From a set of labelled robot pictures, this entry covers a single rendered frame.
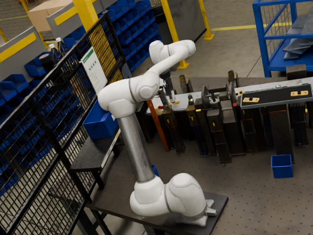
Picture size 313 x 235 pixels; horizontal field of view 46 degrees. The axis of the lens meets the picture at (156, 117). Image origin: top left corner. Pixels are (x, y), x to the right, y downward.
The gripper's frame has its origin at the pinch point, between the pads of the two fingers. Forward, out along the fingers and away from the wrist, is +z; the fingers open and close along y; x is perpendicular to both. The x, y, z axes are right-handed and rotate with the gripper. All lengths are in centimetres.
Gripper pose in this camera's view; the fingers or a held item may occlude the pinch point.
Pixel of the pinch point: (172, 96)
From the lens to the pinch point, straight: 255.6
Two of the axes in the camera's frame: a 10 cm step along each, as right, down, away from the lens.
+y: 2.3, -5.9, 7.8
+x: -9.3, 1.1, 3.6
